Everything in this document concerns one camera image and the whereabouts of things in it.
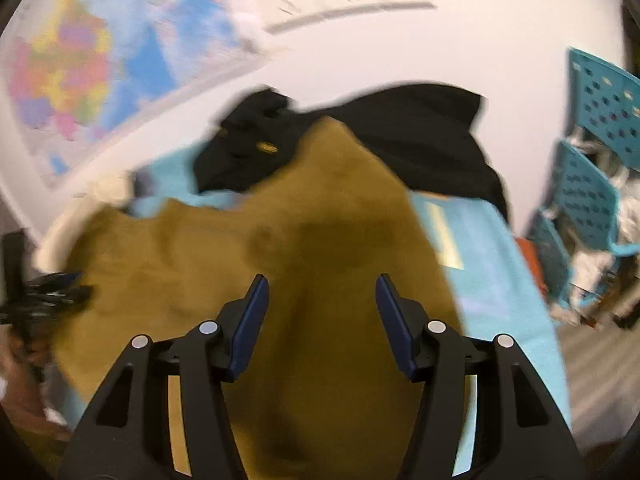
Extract orange object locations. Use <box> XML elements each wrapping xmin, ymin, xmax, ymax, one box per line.
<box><xmin>515</xmin><ymin>239</ymin><xmax>545</xmax><ymax>293</ymax></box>

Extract person's left forearm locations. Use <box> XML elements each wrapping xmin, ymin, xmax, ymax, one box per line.
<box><xmin>0</xmin><ymin>337</ymin><xmax>68</xmax><ymax>443</ymax></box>

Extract black garment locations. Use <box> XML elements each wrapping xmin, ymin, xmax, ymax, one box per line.
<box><xmin>192</xmin><ymin>82</ymin><xmax>513</xmax><ymax>226</ymax></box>

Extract colourful wall map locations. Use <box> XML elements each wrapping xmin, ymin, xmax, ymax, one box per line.
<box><xmin>0</xmin><ymin>0</ymin><xmax>268</xmax><ymax>188</ymax></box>

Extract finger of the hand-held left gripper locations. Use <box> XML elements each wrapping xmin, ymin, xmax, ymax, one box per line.
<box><xmin>22</xmin><ymin>285</ymin><xmax>94</xmax><ymax>312</ymax></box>
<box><xmin>30</xmin><ymin>271</ymin><xmax>84</xmax><ymax>289</ymax></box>

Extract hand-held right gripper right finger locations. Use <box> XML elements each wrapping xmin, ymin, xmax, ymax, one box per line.
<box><xmin>375</xmin><ymin>274</ymin><xmax>586</xmax><ymax>480</ymax></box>

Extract teal perforated chairs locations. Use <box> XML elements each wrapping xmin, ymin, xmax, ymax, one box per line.
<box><xmin>567</xmin><ymin>127</ymin><xmax>640</xmax><ymax>306</ymax></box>

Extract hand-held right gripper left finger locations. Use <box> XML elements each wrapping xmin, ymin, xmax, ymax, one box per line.
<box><xmin>59</xmin><ymin>274</ymin><xmax>271</xmax><ymax>480</ymax></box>

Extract teal perforated chair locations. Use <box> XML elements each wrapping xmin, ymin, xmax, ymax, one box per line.
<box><xmin>567</xmin><ymin>47</ymin><xmax>640</xmax><ymax>173</ymax></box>
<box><xmin>550</xmin><ymin>140</ymin><xmax>640</xmax><ymax>258</ymax></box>
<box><xmin>525</xmin><ymin>210</ymin><xmax>623</xmax><ymax>313</ymax></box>

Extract mustard yellow cloth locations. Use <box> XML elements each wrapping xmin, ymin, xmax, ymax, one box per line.
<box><xmin>65</xmin><ymin>152</ymin><xmax>571</xmax><ymax>480</ymax></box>

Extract olive jacket with cream lining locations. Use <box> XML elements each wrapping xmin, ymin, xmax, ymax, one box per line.
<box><xmin>35</xmin><ymin>116</ymin><xmax>471</xmax><ymax>480</ymax></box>

